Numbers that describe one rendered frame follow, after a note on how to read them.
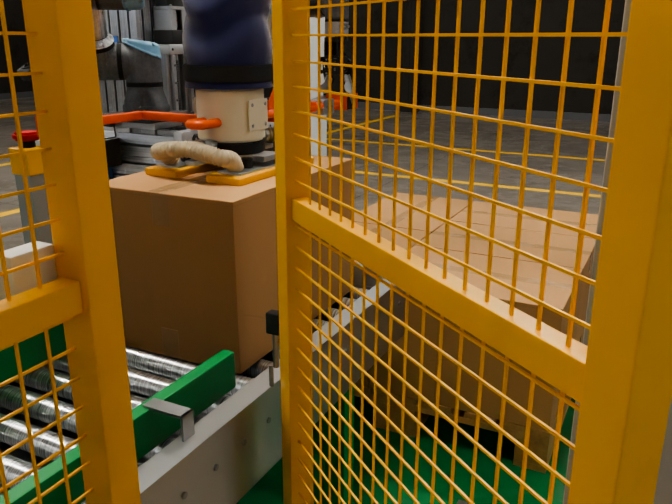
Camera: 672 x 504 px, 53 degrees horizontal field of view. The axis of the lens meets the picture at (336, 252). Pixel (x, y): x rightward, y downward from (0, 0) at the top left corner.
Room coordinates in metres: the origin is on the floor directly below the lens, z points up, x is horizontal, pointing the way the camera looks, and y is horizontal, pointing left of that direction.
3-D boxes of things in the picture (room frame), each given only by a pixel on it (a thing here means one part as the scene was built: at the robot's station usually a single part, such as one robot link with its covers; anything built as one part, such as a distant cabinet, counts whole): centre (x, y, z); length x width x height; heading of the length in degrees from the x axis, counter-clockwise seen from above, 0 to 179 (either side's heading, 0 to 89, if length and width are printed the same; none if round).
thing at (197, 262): (1.73, 0.26, 0.75); 0.60 x 0.40 x 0.40; 154
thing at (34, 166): (1.78, 0.81, 0.50); 0.07 x 0.07 x 1.00; 63
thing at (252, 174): (1.69, 0.18, 0.97); 0.34 x 0.10 x 0.05; 152
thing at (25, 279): (0.73, 0.35, 1.02); 0.06 x 0.03 x 0.06; 153
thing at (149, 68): (2.27, 0.63, 1.20); 0.13 x 0.12 x 0.14; 102
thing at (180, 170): (1.78, 0.35, 0.97); 0.34 x 0.10 x 0.05; 152
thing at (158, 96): (2.27, 0.63, 1.09); 0.15 x 0.15 x 0.10
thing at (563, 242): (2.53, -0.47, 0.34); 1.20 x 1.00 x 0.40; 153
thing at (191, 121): (1.97, 0.28, 1.08); 0.93 x 0.30 x 0.04; 152
